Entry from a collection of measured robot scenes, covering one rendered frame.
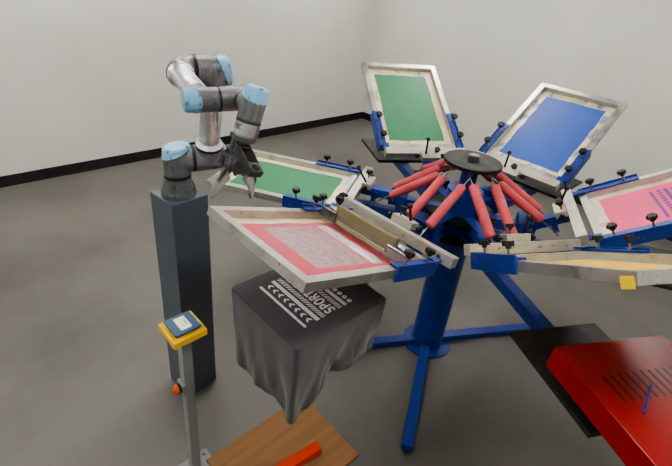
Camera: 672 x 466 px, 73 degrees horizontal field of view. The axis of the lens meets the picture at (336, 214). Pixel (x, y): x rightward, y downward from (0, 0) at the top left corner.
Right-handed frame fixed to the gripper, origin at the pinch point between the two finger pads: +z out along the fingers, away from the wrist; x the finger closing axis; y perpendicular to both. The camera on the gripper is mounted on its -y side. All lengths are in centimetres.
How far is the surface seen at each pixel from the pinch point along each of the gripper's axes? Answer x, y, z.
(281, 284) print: -44, 11, 43
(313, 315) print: -43, -12, 43
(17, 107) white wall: -28, 380, 69
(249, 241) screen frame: -12.2, 1.0, 15.7
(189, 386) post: -11, 10, 84
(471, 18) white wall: -447, 220, -164
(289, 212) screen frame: -51, 26, 16
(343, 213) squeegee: -72, 13, 11
